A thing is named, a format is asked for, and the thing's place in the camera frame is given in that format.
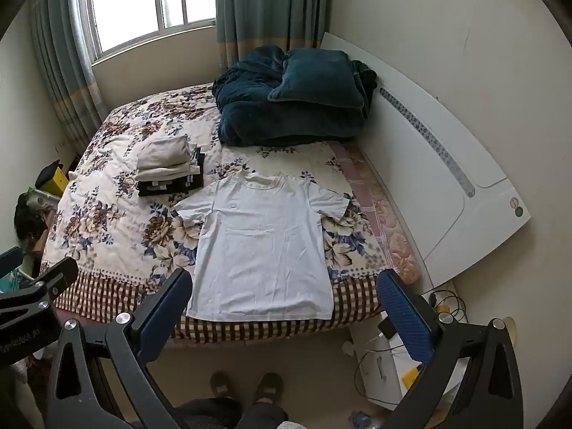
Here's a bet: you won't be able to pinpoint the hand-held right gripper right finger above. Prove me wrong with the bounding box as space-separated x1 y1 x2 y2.
376 269 523 429

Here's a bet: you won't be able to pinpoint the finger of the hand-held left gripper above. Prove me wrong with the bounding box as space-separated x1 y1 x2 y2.
0 247 24 280
0 257 79 322

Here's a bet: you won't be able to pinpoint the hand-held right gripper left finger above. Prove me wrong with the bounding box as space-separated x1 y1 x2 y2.
45 268 194 429

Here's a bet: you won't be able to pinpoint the white t-shirt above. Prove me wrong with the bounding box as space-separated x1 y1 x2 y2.
173 171 350 322

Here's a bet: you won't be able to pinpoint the stack of folded clothes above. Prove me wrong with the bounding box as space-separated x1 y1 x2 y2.
137 145 206 198

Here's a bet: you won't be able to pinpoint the dark bag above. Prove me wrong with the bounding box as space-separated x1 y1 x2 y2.
13 191 51 253

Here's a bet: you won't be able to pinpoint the white nightstand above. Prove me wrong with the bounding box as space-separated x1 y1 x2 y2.
349 317 470 412

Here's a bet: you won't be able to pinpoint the yellow sticky pad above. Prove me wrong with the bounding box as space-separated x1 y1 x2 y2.
401 365 424 390

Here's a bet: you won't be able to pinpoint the yellow box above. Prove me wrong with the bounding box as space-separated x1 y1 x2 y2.
47 166 69 197

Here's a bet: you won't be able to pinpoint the floral bed quilt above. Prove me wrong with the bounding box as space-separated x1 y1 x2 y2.
39 83 423 340

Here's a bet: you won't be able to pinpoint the pink floral mattress sheet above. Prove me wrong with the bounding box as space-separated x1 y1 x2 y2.
333 140 423 284

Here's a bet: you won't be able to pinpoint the cream folded garment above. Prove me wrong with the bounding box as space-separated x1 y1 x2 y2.
135 161 202 183

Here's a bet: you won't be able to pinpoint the person's dark trousers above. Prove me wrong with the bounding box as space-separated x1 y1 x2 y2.
173 397 289 429

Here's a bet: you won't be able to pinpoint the white headboard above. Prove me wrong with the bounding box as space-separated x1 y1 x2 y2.
319 32 532 289

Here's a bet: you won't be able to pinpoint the grey-green curtain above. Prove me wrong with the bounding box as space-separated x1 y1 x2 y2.
214 0 337 85
29 0 108 155

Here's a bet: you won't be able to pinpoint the teal plush pillow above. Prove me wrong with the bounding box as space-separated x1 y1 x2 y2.
267 49 365 110

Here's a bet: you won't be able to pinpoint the window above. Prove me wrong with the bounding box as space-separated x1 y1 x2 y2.
74 0 218 65

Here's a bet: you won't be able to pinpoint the white bedside table with cables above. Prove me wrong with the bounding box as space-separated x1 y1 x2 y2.
354 290 468 407

